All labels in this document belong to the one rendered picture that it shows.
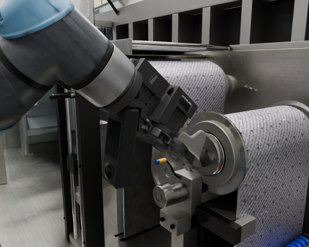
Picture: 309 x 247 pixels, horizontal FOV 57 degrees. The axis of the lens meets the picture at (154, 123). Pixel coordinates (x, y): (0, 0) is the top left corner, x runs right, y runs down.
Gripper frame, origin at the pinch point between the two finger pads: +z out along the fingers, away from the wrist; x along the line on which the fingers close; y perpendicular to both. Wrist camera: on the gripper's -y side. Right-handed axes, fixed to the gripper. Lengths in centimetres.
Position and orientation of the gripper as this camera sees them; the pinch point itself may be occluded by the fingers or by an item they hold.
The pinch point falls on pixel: (190, 165)
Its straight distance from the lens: 50.2
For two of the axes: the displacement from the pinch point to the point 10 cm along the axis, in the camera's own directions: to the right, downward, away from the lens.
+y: 5.1, -8.3, 2.1
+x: -6.0, -1.7, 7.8
